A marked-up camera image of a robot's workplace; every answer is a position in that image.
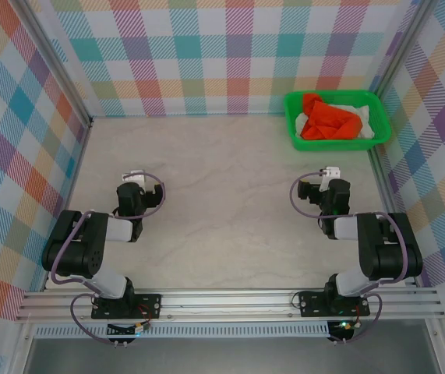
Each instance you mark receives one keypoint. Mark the orange t-shirt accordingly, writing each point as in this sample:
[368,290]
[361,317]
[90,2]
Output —
[323,121]

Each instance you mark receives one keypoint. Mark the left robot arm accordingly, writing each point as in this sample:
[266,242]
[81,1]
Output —
[89,253]

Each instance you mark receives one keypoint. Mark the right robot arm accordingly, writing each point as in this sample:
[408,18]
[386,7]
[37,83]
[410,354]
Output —
[393,257]

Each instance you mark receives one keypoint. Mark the green plastic basket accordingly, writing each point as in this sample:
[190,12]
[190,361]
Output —
[308,146]

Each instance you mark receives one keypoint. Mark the white t-shirt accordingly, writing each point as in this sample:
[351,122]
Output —
[364,117]

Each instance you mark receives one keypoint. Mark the grey metal panel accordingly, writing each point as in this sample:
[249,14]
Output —
[226,356]

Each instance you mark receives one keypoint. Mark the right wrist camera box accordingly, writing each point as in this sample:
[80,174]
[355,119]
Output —
[332,177]

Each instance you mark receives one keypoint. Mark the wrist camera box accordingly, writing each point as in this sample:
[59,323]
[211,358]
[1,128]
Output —
[136,177]
[332,177]

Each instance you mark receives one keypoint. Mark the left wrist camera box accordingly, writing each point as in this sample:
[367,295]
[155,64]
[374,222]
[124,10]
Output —
[136,177]

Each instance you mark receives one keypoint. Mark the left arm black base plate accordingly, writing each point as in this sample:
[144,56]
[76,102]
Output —
[148,304]

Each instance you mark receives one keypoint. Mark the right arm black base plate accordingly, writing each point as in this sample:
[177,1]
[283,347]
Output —
[311,304]

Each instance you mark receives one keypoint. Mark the aluminium mounting rail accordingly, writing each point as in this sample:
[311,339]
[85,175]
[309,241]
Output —
[226,302]

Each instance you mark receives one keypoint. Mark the black connector bracket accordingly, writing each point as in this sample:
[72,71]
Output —
[117,331]
[339,330]

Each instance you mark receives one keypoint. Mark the aluminium frame post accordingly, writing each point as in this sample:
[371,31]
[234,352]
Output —
[60,66]
[401,46]

